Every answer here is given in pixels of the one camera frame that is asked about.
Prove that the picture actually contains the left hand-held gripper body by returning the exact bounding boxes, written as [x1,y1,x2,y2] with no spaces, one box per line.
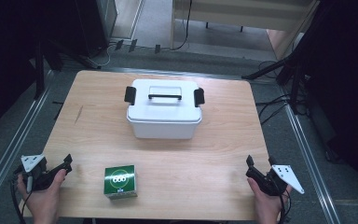
[14,154,67,192]

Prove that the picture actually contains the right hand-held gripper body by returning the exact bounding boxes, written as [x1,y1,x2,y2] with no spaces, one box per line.
[256,164,306,197]

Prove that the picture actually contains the green carton with white circle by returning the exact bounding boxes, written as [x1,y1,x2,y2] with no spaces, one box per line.
[103,164,139,201]

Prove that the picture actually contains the white plastic storage box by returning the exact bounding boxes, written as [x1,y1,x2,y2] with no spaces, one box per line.
[126,114,203,140]

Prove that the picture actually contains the white lid with black handle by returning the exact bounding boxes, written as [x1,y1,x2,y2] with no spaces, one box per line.
[123,78,206,123]

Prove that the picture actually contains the person's right hand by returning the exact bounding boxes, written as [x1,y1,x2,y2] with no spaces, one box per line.
[246,176,294,224]

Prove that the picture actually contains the person's left hand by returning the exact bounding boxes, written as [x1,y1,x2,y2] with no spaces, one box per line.
[16,168,67,224]

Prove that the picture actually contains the black metal stand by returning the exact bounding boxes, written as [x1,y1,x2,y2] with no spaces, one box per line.
[27,36,103,101]
[241,46,312,115]

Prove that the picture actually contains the dark cabinet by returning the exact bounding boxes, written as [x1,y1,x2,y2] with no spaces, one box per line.
[74,0,119,59]

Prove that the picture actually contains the light wooden bench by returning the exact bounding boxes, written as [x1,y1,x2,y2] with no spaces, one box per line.
[170,0,321,61]

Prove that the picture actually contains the metal floor rail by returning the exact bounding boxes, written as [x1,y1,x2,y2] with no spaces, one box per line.
[281,102,343,224]
[0,87,53,217]
[101,65,281,84]

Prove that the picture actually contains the right hand-held gripper cable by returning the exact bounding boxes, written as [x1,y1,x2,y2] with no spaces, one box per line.
[277,189,294,224]

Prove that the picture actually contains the hand-held gripper cable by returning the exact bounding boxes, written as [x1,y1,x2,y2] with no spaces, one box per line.
[9,172,34,224]
[277,189,294,224]

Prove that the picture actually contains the left hand-held gripper cable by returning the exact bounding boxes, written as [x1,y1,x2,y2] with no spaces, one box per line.
[9,172,34,224]

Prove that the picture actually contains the black floor cables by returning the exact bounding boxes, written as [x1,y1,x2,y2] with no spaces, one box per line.
[255,60,296,126]

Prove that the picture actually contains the white floor cable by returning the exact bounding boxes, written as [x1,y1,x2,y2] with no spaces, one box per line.
[96,43,117,68]

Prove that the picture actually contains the black hanging cable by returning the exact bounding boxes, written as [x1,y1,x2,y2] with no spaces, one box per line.
[169,0,194,52]

